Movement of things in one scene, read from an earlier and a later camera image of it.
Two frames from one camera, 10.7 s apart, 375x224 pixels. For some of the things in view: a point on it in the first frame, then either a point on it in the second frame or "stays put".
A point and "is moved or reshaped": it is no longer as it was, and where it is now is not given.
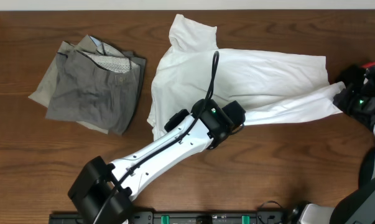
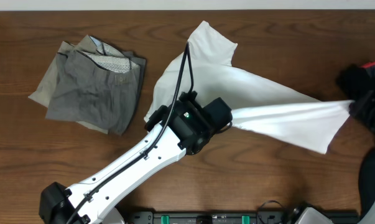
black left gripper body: (234, 112) -> (156, 117)
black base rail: (182, 218) stays put
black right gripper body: (352, 101) -> (372, 111)
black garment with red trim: (356, 73) stays put
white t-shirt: (265, 85) is moved or reshaped
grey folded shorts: (97, 84) stays put
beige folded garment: (42, 91) stays put
